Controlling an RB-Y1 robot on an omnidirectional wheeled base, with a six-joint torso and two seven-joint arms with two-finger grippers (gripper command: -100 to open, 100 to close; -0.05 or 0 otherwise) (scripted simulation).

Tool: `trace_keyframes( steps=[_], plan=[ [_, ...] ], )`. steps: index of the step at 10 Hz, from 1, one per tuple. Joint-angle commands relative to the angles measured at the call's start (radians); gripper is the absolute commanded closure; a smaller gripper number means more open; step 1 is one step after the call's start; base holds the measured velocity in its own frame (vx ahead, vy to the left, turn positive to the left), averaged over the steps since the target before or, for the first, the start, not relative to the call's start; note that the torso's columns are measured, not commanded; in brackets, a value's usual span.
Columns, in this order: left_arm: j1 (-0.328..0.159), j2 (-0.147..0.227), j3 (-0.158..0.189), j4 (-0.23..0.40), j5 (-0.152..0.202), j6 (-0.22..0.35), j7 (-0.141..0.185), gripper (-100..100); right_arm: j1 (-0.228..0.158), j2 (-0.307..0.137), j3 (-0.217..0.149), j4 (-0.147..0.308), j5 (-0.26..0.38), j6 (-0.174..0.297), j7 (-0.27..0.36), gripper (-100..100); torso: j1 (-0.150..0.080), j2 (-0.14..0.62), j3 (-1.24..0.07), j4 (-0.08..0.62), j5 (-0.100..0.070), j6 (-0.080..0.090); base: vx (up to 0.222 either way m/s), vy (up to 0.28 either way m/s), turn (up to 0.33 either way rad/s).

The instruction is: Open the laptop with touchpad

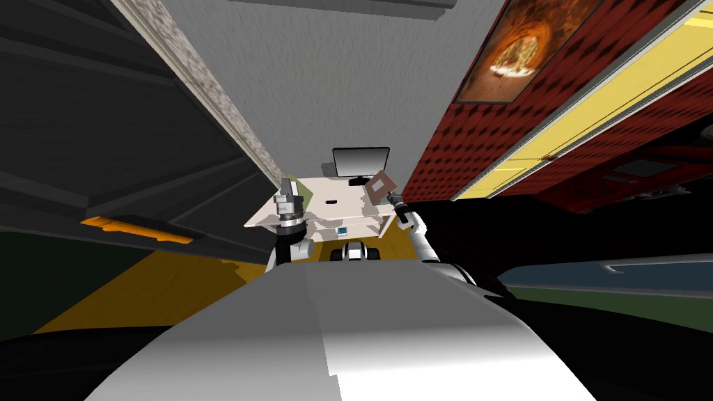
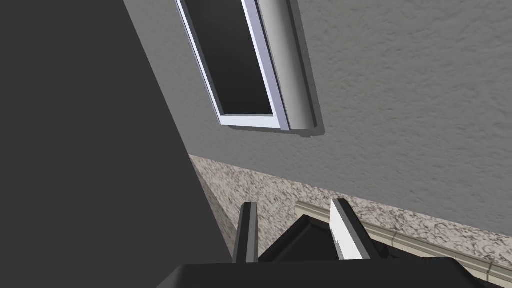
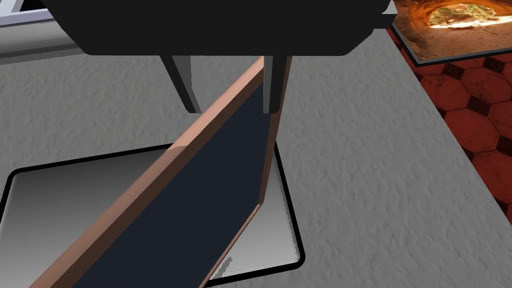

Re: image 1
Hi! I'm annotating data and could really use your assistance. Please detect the brown book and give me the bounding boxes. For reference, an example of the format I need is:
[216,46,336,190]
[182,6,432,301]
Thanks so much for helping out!
[364,169,400,205]

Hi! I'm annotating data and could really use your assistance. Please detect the black computer monitor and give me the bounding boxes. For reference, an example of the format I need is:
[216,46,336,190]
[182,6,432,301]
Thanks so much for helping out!
[331,146,391,187]

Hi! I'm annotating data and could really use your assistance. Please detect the white desk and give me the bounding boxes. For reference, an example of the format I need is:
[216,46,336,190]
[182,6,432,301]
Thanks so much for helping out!
[243,175,400,244]

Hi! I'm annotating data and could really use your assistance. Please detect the green flat book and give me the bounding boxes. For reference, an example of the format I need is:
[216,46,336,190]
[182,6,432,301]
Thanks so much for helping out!
[288,177,314,208]

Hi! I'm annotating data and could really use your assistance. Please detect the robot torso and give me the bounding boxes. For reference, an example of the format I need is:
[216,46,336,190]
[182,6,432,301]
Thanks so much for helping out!
[83,240,600,401]

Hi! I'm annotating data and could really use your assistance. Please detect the orange framed wall picture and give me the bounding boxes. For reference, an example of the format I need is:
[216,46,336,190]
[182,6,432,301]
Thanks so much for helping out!
[453,0,606,107]

